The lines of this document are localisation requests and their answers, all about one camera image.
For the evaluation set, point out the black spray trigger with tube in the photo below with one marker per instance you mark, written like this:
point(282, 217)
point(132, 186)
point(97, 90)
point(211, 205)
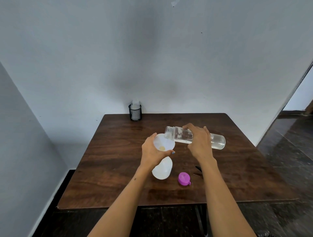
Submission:
point(198, 168)

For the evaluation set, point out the clear water bottle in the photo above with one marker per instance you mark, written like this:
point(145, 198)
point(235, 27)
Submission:
point(179, 134)

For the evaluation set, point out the dark wooden table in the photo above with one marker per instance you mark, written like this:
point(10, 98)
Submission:
point(110, 151)

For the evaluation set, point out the black mesh holder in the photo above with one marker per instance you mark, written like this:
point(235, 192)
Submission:
point(135, 116)

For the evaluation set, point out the purple bottle cap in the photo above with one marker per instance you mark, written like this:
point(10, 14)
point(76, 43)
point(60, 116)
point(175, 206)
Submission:
point(184, 178)

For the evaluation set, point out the person's right forearm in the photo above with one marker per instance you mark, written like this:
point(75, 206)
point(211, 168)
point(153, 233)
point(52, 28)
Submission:
point(225, 202)

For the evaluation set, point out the person's left forearm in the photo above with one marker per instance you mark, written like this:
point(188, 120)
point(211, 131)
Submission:
point(119, 210)

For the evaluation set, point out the white plastic funnel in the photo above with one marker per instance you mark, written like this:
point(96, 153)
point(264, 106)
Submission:
point(165, 142)

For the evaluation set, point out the white spray bottle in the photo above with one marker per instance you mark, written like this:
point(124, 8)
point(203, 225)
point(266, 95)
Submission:
point(162, 171)

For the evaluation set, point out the person's left hand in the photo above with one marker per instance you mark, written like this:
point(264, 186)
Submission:
point(149, 156)

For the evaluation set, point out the person's right hand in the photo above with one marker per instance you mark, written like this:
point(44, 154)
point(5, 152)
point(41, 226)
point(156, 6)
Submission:
point(201, 144)

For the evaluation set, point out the black metal table leg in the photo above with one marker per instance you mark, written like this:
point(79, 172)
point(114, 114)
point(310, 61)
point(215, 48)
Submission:
point(201, 219)

